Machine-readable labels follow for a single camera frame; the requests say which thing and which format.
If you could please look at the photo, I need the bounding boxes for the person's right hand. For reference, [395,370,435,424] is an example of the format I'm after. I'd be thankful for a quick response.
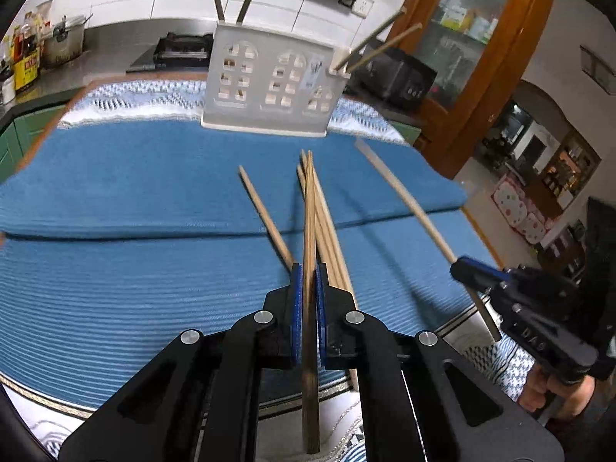
[520,366,598,417]

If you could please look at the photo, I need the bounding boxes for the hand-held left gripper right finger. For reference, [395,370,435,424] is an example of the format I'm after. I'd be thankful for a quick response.
[315,264,564,462]

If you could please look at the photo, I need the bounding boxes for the wooden glass door cabinet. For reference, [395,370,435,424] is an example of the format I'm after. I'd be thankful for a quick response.
[390,0,556,179]

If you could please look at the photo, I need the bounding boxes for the black gas stove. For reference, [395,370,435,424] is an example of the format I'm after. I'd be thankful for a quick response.
[130,33,215,70]

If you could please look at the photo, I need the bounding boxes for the metal cooking pot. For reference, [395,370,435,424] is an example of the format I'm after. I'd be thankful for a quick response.
[41,14,92,65]

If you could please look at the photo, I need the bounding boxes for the black countertop appliance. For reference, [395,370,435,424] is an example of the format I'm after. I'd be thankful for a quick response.
[351,41,439,111]

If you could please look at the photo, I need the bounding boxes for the pink spotted mat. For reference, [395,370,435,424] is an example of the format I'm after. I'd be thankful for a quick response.
[491,176,559,244]

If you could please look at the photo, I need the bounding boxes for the folded blue cloth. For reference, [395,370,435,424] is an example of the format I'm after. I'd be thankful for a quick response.
[0,118,467,241]

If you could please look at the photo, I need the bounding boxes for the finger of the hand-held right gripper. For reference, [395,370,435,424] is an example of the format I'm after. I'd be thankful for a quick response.
[449,263,502,300]
[456,256,512,286]

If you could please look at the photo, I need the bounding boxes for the blue patterned tablecloth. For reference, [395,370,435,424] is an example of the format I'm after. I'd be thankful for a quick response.
[0,79,535,462]

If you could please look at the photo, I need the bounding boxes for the white plastic utensil holder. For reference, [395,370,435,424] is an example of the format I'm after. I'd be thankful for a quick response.
[199,19,354,136]

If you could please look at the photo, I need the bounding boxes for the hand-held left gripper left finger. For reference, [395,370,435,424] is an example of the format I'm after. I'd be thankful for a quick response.
[58,262,304,462]

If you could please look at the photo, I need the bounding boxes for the assorted small boxes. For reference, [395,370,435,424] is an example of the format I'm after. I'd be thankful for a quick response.
[435,0,518,44]

